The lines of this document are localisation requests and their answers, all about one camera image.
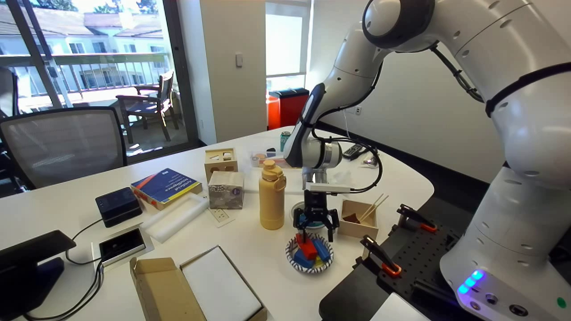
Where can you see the open cardboard box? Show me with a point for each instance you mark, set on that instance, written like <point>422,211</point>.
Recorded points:
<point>161,291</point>

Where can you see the white plastic bowl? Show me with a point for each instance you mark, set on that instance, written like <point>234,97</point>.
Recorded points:
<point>297,215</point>

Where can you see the small patterned card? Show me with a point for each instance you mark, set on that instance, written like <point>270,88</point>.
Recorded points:
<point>222,217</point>

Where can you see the patterned cube box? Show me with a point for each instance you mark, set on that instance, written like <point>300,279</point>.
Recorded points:
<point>225,190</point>

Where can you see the open wooden box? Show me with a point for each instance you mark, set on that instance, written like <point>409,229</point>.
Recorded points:
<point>355,229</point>

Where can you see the blue book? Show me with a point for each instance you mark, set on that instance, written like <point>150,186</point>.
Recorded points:
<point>166,186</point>

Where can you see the white light switch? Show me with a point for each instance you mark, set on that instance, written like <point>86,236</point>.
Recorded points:
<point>238,60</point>

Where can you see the wooden chopstick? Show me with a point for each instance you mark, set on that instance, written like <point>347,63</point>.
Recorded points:
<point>372,209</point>

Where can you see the clear plastic container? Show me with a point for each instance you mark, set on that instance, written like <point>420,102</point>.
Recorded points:
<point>264,159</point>

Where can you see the white foam tray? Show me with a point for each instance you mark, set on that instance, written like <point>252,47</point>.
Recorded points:
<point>175,218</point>

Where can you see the grey mesh office chair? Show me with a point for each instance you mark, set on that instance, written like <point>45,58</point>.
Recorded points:
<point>65,149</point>

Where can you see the wooden shape sorter box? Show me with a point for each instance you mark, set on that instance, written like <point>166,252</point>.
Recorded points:
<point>220,161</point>

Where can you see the blue rectangular wooden block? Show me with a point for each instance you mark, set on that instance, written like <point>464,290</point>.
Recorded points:
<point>300,261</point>

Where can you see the black smartphone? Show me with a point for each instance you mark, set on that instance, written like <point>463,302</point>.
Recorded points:
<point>122,243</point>

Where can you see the black perforated mount plate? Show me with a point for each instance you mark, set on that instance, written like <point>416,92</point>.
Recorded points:
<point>416,261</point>

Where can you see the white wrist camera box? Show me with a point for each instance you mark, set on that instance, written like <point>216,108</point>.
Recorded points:
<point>339,181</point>

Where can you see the red wooden cube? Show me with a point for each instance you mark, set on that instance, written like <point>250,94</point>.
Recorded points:
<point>307,245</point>

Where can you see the red waste bin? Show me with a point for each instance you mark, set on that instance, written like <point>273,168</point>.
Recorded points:
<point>275,113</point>

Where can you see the white foam sheet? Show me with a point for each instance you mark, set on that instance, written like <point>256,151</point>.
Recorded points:
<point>220,286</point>

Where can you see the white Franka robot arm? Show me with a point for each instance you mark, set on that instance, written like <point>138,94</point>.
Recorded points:
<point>523,149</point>

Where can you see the blue wooden cylinder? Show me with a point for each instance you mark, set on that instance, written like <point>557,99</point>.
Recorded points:
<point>322,250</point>

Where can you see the outdoor wooden chair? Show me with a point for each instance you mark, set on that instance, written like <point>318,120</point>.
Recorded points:
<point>148,104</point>

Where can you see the balcony railing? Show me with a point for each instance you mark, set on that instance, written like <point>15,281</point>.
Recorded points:
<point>90,63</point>

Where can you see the small black box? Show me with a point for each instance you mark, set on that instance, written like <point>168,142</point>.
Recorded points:
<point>118,206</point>

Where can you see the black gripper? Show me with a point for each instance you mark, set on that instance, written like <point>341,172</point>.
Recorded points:
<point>316,202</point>

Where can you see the black orange clamp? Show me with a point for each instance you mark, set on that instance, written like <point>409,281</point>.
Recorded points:
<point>416,218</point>
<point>380,258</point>

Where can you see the blue patterned paper bowl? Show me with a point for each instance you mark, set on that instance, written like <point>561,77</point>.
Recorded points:
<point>309,270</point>

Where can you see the green drink can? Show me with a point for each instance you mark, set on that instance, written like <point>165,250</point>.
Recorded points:
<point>284,140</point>

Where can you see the tan plastic bottle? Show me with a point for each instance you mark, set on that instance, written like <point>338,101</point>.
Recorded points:
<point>272,199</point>

